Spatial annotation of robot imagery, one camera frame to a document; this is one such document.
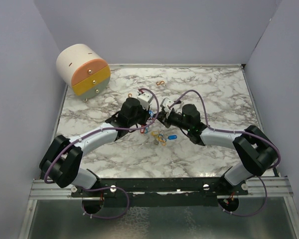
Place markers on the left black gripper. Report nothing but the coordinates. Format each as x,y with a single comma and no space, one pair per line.
146,115

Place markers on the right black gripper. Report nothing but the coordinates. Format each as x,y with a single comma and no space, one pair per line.
164,118

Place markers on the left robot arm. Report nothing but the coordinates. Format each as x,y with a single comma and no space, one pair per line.
61,162

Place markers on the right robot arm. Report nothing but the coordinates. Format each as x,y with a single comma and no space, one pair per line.
254,149

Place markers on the blue key tag right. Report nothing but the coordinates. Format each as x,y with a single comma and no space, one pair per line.
172,137

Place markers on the orange blue carabiner cluster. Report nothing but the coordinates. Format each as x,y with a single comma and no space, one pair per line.
161,139

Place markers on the round three-drawer storage box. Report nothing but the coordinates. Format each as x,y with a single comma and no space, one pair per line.
83,70

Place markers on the black mounting base bar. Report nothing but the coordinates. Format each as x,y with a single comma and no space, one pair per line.
163,192

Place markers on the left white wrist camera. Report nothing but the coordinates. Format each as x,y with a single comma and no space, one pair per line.
145,99

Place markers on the aluminium rail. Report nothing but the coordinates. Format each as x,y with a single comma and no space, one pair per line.
265,186

